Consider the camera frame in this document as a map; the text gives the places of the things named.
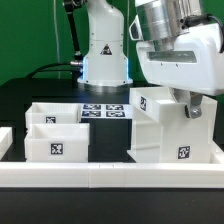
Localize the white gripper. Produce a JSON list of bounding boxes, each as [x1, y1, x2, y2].
[[136, 23, 224, 119]]

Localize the white drawer box cabinet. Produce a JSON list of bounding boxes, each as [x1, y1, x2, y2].
[[129, 87, 217, 163]]

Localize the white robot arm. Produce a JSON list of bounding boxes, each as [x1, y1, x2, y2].
[[79, 0, 224, 96]]

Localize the white rear drawer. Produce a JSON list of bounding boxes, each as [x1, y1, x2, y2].
[[25, 102, 81, 129]]

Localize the marker sheet on table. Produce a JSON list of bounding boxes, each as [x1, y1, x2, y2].
[[81, 104, 133, 119]]

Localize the white left fence piece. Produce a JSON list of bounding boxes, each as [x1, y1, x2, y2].
[[0, 127, 13, 160]]

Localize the white front fence rail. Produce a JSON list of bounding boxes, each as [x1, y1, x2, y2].
[[0, 162, 224, 188]]

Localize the black cable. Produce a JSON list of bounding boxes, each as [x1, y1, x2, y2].
[[25, 60, 84, 80]]

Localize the white hanging cable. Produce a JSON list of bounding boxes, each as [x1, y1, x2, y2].
[[53, 0, 62, 80]]

